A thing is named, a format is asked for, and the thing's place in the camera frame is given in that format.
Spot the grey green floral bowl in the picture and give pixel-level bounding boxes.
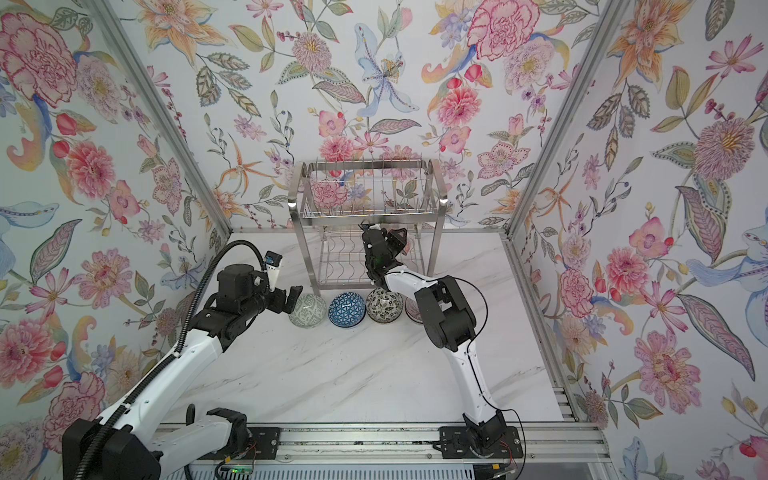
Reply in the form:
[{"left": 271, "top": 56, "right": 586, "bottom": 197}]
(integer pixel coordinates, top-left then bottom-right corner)
[{"left": 289, "top": 294, "right": 327, "bottom": 329}]

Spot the blue triangle pattern bowl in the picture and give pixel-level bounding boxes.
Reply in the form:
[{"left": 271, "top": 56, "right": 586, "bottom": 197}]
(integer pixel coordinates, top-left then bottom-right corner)
[{"left": 328, "top": 292, "right": 366, "bottom": 328}]

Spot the green leaf pattern bowl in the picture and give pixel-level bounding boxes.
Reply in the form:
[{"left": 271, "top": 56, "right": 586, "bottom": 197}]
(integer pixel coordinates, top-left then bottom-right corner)
[{"left": 366, "top": 288, "right": 404, "bottom": 324}]

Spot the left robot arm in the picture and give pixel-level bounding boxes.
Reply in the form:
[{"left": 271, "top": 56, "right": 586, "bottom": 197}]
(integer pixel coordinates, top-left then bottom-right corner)
[{"left": 62, "top": 240, "right": 302, "bottom": 479}]

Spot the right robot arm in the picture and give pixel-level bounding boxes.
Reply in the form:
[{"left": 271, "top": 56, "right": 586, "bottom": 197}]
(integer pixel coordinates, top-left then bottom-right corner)
[{"left": 360, "top": 223, "right": 525, "bottom": 461}]

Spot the steel two-tier dish rack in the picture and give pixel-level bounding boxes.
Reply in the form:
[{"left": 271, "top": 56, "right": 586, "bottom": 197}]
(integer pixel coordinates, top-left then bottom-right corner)
[{"left": 288, "top": 158, "right": 448, "bottom": 294}]

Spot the purple striped bowl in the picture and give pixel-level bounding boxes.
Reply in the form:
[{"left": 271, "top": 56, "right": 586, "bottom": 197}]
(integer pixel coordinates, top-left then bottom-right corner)
[{"left": 405, "top": 298, "right": 423, "bottom": 324}]

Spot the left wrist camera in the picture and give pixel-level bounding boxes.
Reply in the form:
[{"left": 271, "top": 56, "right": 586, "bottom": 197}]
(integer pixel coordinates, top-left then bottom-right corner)
[{"left": 264, "top": 251, "right": 283, "bottom": 291}]

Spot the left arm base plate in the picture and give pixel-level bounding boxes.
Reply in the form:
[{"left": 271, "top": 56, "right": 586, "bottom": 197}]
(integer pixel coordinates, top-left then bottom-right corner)
[{"left": 201, "top": 427, "right": 282, "bottom": 461}]

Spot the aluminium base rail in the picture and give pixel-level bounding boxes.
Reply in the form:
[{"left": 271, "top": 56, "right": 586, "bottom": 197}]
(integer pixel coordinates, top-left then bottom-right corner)
[{"left": 155, "top": 421, "right": 613, "bottom": 466}]

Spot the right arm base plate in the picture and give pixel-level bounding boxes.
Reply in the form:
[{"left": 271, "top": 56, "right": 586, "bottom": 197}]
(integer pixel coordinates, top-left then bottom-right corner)
[{"left": 436, "top": 426, "right": 524, "bottom": 460}]

